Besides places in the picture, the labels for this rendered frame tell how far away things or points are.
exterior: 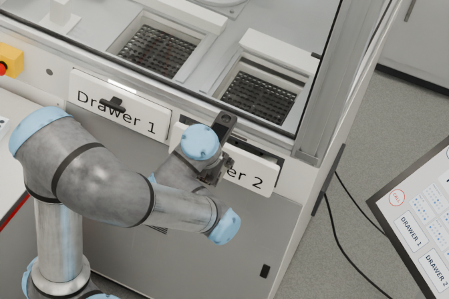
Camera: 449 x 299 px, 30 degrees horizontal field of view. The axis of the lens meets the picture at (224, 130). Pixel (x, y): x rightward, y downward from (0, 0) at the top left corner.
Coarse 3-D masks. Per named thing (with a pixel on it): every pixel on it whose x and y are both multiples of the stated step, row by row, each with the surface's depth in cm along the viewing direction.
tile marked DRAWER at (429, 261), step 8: (432, 248) 185; (424, 256) 186; (432, 256) 185; (424, 264) 185; (432, 264) 184; (440, 264) 183; (432, 272) 184; (440, 272) 183; (448, 272) 182; (432, 280) 183; (440, 280) 182; (448, 280) 181; (440, 288) 181
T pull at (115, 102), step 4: (100, 100) 215; (104, 100) 215; (112, 100) 216; (116, 100) 216; (120, 100) 216; (104, 104) 215; (108, 104) 214; (112, 104) 214; (116, 104) 215; (120, 104) 216; (112, 108) 215; (116, 108) 214; (120, 108) 214; (124, 108) 214; (120, 112) 214; (124, 112) 214
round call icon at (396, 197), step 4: (396, 188) 196; (400, 188) 195; (392, 192) 196; (396, 192) 195; (400, 192) 195; (388, 196) 196; (392, 196) 195; (396, 196) 195; (400, 196) 194; (404, 196) 194; (388, 200) 196; (392, 200) 195; (396, 200) 195; (400, 200) 194; (404, 200) 193; (392, 204) 195; (396, 204) 194; (400, 204) 194; (396, 208) 194
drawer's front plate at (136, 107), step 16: (80, 80) 218; (96, 80) 217; (80, 96) 222; (96, 96) 220; (112, 96) 217; (128, 96) 215; (96, 112) 224; (128, 112) 219; (144, 112) 216; (160, 112) 214; (144, 128) 220; (160, 128) 218
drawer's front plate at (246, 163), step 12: (180, 132) 212; (228, 144) 209; (240, 156) 208; (252, 156) 208; (240, 168) 211; (252, 168) 209; (264, 168) 208; (276, 168) 207; (240, 180) 214; (252, 180) 212; (264, 180) 210; (264, 192) 213
